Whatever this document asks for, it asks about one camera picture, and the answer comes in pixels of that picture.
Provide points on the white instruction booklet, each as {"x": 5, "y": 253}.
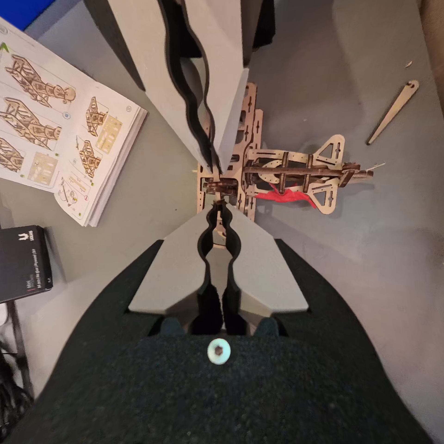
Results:
{"x": 45, "y": 131}

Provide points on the pointed wooden stick piece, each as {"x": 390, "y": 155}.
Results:
{"x": 393, "y": 111}

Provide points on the thin wooden pin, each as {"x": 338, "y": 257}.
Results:
{"x": 376, "y": 166}

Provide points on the black metal frame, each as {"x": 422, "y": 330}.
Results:
{"x": 19, "y": 343}

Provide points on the black cardboard box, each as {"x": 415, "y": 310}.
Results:
{"x": 20, "y": 263}

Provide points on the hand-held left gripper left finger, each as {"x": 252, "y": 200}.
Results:
{"x": 166, "y": 274}

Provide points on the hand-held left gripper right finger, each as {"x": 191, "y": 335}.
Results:
{"x": 269, "y": 274}

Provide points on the wooden model airplane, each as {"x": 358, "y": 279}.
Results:
{"x": 295, "y": 158}

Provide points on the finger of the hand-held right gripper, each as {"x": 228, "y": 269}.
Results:
{"x": 152, "y": 55}
{"x": 225, "y": 69}

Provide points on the red rubber band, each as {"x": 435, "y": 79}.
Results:
{"x": 284, "y": 197}

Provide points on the blue object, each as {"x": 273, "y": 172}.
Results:
{"x": 31, "y": 12}

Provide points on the grey desk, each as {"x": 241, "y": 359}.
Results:
{"x": 347, "y": 277}

